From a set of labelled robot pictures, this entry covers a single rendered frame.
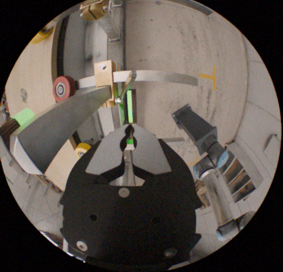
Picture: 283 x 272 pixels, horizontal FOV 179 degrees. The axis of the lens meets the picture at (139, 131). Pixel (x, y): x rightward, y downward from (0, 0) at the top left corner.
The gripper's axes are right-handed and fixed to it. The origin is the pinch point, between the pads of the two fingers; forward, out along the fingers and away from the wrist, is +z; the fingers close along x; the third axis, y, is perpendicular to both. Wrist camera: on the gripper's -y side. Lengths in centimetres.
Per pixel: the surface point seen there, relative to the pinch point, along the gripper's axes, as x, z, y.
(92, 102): -6.1, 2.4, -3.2
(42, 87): -30.7, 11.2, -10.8
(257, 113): 262, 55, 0
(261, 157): 270, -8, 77
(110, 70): -5.8, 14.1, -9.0
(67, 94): -17.8, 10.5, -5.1
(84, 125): -27.7, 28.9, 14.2
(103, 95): -6.0, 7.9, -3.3
